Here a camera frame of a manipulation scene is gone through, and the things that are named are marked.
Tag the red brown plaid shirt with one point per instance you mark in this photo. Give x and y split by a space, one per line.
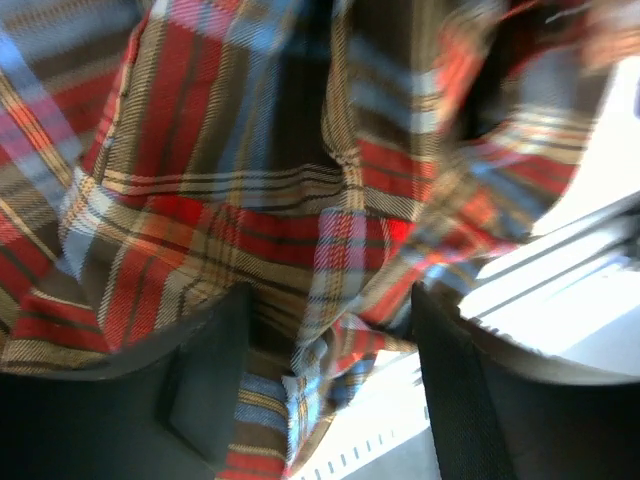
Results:
328 153

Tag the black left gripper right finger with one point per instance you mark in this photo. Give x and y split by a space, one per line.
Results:
501 411

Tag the perforated white cable duct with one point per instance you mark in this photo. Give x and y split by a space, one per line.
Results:
389 409

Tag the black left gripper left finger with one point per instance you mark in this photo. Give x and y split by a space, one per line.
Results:
162 408

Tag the aluminium table edge rail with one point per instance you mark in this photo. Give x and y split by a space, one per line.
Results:
515 291

